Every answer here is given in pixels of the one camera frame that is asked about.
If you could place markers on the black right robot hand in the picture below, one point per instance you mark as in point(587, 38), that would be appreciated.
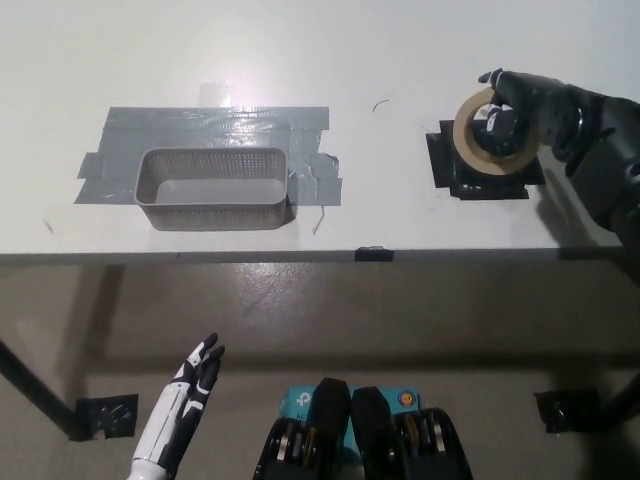
point(540, 102)

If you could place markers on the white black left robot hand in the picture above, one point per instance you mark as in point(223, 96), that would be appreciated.
point(187, 390)

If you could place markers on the beige masking tape roll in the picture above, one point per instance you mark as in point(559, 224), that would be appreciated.
point(462, 135)

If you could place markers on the black tape square patch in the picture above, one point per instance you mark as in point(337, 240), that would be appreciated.
point(445, 172)

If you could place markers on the small grey perforated container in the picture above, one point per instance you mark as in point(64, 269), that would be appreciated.
point(210, 220)

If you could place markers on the black table leg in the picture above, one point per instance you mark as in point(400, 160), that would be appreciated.
point(35, 385)

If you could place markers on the grey duct tape patch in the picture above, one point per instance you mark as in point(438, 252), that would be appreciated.
point(200, 125)

